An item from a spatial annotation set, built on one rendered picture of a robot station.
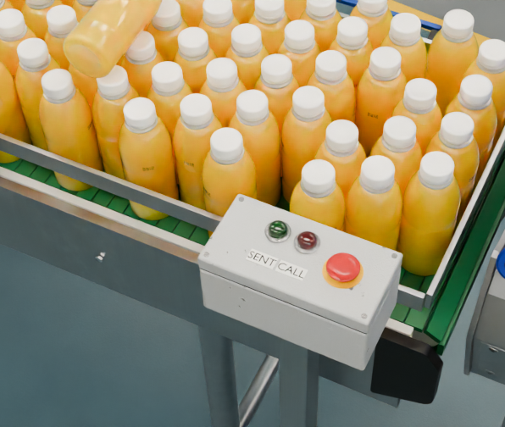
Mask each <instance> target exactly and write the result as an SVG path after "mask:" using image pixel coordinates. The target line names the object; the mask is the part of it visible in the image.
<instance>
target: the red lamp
mask: <svg viewBox="0 0 505 427"><path fill-rule="evenodd" d="M297 245H298V246H299V247H300V248H302V249H305V250H309V249H312V248H314V247H315V246H316V245H317V237H316V235H315V234H314V233H313V232H312V231H303V232H301V233H300V234H299V235H298V238H297Z"/></svg>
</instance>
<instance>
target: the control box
mask: <svg viewBox="0 0 505 427"><path fill-rule="evenodd" d="M275 220H282V221H284V222H285V223H286V225H287V227H288V233H287V235H286V236H285V237H283V238H280V239H276V238H273V237H271V236H270V235H269V232H268V228H269V224H270V223H271V222H272V221H275ZM303 231H312V232H313V233H314V234H315V235H316V237H317V245H316V246H315V247H314V248H312V249H309V250H305V249H302V248H300V247H299V246H298V245H297V238H298V235H299V234H300V233H301V232H303ZM251 251H253V252H252V255H251V254H250V252H251ZM339 252H345V253H349V254H352V255H353V256H354V257H355V258H357V260H358V261H359V263H360V272H359V274H358V276H357V277H356V278H355V279H354V280H350V281H348V282H340V281H337V280H333V279H332V278H331V277H330V276H329V275H328V273H327V271H326V263H327V261H328V259H329V258H330V257H331V256H332V255H334V254H337V253H339ZM256 253H259V254H261V255H258V254H257V257H259V258H257V257H255V259H257V260H254V259H253V258H254V256H255V254H256ZM262 255H264V260H265V262H266V260H267V259H268V258H269V260H268V261H267V263H266V264H265V263H264V260H263V257H262V258H261V256H262ZM248 256H249V257H251V256H252V258H249V257H248ZM402 257H403V255H402V254H401V253H399V252H396V251H393V250H391V249H389V248H386V247H383V246H380V245H377V244H375V243H373V242H370V241H366V240H364V239H361V238H359V237H356V236H353V235H350V234H347V233H345V232H343V231H340V230H337V229H334V228H331V227H329V226H327V225H322V224H321V223H318V222H315V221H312V220H311V219H306V218H304V217H302V216H299V215H296V214H294V213H290V212H288V211H286V210H283V209H280V208H277V207H274V206H272V205H269V204H267V203H264V202H260V201H258V200H256V199H253V198H250V197H247V196H244V195H242V194H238V195H237V196H236V198H235V200H234V201H233V203H232V204H231V205H230V207H229V209H228V210H227V212H226V214H225V216H224V217H223V218H222V220H221V221H220V223H219V225H218V226H217V228H216V230H215V231H214V233H213V234H212V235H211V237H210V239H209V240H208V242H207V244H206V245H205V247H204V249H203V250H202V251H201V253H200V255H199V256H198V265H199V268H200V276H201V283H202V290H203V303H204V306H205V307H206V308H209V309H212V310H214V311H216V312H218V313H222V314H223V315H226V316H228V317H231V318H233V319H236V320H239V321H241V322H242V323H245V324H249V325H251V326H253V327H255V328H258V329H260V330H263V331H265V332H268V333H270V334H272V335H274V336H278V337H280V338H282V339H284V340H287V341H290V342H292V343H295V344H297V345H299V346H301V347H305V348H307V349H309V350H311V351H314V352H317V353H319V354H322V355H324V356H326V357H328V358H332V359H334V360H336V361H338V362H341V363H344V364H346V365H348V366H351V367H353V368H355V369H359V370H364V369H365V367H366V365H367V363H368V361H369V359H370V357H371V355H372V353H373V350H374V349H375V346H376V344H377V342H378V340H379V339H380V336H381V334H382V332H383V330H384V328H385V327H386V323H387V321H388V319H389V318H390V316H391V313H392V311H393V309H394V307H395V306H396V303H397V292H398V285H399V279H400V273H401V265H402ZM260 258H261V260H260V261H259V259H260ZM271 258H272V259H274V261H273V263H272V264H271V262H272V259H271ZM275 260H277V261H275ZM280 263H285V264H286V265H284V264H281V265H280V269H283V270H280V269H279V268H278V265H279V264H280ZM270 264H271V265H270ZM269 265H270V266H269ZM291 266H292V268H289V267H291ZM288 268H289V270H291V271H289V270H287V271H286V272H285V270H286V269H288ZM295 269H297V271H296V272H295V274H293V273H294V271H295ZM302 270H303V272H302V273H301V271H302ZM300 273H301V275H300ZM295 275H297V276H295ZM299 275H300V276H301V277H302V278H300V277H298V276H299Z"/></svg>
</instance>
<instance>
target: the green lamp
mask: <svg viewBox="0 0 505 427"><path fill-rule="evenodd" d="M268 232H269V235H270V236H271V237H273V238H276V239H280V238H283V237H285V236H286V235H287V233H288V227H287V225H286V223H285V222H284V221H282V220H275V221H272V222H271V223H270V224H269V228H268Z"/></svg>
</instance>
